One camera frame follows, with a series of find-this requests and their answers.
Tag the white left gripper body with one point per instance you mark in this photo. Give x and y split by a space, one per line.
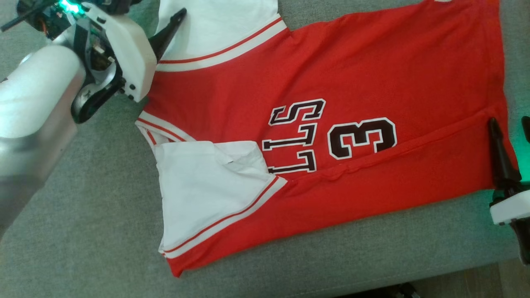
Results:
128 54

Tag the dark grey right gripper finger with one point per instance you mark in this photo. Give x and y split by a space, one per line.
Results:
526 126
502 165

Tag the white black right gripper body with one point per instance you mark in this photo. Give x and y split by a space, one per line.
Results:
513 209

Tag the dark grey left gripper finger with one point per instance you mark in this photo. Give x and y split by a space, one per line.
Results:
165 37

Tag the red white basketball jersey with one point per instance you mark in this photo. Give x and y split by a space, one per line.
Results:
331 62

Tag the dark robot base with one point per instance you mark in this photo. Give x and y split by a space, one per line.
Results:
397 291

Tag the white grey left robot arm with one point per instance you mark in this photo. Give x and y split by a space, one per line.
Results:
33 103

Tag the large grey sofa ottoman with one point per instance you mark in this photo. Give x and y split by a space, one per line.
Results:
83 227

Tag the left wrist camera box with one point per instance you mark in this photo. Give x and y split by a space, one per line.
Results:
45 18

